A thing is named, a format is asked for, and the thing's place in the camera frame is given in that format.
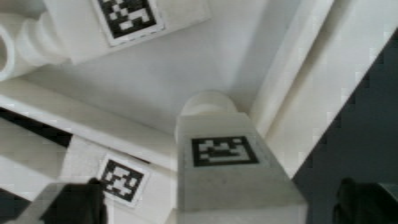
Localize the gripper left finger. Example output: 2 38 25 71
16 178 108 224

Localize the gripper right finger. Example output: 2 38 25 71
332 178 398 224

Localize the white leg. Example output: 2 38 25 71
0 0 210 81
176 91 307 224

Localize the white square tabletop tray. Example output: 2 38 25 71
0 0 398 224

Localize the white leg inside tray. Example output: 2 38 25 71
0 0 210 81

